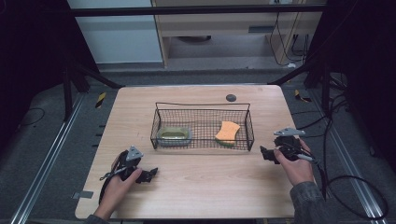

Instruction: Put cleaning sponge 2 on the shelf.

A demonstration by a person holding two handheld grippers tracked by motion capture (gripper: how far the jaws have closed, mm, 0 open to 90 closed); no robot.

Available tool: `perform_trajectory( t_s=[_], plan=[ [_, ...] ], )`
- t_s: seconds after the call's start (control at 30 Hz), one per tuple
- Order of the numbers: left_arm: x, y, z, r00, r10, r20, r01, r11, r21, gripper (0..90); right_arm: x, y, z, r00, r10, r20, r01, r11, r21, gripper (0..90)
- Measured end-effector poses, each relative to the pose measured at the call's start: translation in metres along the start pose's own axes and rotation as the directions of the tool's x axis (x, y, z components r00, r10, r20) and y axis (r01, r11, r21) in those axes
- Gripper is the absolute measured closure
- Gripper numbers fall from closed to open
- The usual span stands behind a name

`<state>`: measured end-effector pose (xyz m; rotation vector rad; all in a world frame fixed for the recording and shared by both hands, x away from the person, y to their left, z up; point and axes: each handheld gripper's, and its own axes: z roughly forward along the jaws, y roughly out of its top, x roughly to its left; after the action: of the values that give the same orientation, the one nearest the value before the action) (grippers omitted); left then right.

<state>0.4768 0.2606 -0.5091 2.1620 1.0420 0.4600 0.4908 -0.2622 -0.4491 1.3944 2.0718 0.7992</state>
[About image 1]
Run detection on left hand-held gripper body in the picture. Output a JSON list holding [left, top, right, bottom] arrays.
[[119, 145, 145, 183]]

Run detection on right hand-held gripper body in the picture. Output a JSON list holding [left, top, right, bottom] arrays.
[[273, 127, 307, 162]]

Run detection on orange and green sponge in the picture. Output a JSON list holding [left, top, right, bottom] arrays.
[[215, 120, 242, 147]]

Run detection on black wire basket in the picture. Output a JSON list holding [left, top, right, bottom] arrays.
[[149, 102, 255, 152]]

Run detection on person's right hand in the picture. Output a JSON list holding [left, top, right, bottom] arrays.
[[274, 137, 316, 188]]

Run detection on person's left hand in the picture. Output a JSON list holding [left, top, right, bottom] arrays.
[[93, 167, 144, 221]]

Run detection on yellow and black tape strip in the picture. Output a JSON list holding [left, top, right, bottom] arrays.
[[293, 89, 313, 104], [94, 91, 107, 109]]

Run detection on grey tape patch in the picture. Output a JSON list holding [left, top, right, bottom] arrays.
[[71, 189, 94, 200]]

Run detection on black metal stand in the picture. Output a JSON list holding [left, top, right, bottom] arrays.
[[267, 52, 332, 117], [61, 55, 125, 123]]

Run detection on black curtain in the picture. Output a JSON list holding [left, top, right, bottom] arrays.
[[306, 0, 396, 175], [0, 0, 101, 147]]

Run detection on white cabinet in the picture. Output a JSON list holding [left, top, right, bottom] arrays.
[[66, 0, 163, 65]]

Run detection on light wooden desk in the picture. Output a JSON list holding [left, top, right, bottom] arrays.
[[151, 0, 328, 68]]

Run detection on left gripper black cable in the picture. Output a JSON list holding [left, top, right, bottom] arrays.
[[98, 150, 130, 205]]

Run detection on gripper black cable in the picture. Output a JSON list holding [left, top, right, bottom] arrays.
[[98, 150, 130, 205], [294, 153, 389, 220]]

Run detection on aluminium floor rail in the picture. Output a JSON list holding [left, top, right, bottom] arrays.
[[311, 90, 390, 224], [8, 92, 86, 224]]

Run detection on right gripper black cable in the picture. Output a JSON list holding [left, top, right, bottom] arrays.
[[294, 153, 389, 220]]

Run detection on black hanging cables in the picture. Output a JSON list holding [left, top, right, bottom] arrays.
[[268, 11, 310, 68]]

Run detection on thin black floor cable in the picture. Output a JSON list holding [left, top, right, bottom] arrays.
[[18, 106, 47, 127]]

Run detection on black horizontal frame bar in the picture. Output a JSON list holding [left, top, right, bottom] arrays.
[[68, 4, 327, 18]]

